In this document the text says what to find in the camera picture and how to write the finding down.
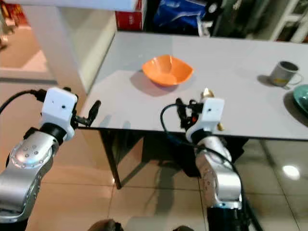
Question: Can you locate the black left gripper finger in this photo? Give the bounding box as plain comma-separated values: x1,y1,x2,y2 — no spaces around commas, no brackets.
88,100,102,122

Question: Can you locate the orange bowl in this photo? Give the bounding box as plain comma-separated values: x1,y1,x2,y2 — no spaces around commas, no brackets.
141,54,194,87

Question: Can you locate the black bag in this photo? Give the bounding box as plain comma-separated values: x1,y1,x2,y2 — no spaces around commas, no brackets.
173,140,204,179

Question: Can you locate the black table leg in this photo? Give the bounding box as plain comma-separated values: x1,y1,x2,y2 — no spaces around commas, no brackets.
101,130,128,189

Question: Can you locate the white pillar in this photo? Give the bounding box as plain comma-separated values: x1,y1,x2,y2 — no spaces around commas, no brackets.
13,0,142,95

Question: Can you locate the blue bag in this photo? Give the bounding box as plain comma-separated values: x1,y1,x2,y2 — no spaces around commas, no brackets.
153,0,208,29

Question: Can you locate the red box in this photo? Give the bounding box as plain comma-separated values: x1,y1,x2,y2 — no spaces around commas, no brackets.
115,10,146,31

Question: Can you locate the grey mug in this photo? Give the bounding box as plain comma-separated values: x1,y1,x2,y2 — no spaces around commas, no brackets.
269,61,304,88

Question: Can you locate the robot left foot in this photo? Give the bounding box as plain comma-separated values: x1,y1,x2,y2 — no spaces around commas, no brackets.
91,218,126,231

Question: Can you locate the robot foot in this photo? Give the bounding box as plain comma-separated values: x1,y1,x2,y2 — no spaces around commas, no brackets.
91,218,126,231
172,225,196,231

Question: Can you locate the teal plate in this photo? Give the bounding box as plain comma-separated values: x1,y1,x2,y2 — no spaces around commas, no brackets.
292,84,308,115

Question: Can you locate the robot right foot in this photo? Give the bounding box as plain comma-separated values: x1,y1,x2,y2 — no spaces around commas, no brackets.
172,225,196,231

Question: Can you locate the red printed carton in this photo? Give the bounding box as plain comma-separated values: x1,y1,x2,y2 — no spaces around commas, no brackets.
11,4,30,26

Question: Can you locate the white shelf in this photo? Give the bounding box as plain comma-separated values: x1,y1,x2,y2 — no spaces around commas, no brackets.
268,0,308,43

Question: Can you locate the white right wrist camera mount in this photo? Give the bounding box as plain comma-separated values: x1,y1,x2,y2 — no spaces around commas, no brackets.
188,98,226,141

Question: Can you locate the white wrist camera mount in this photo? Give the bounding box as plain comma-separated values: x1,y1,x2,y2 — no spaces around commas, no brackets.
41,87,78,128
188,98,226,141

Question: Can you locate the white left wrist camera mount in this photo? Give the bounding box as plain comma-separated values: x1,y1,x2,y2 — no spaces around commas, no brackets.
41,87,78,128

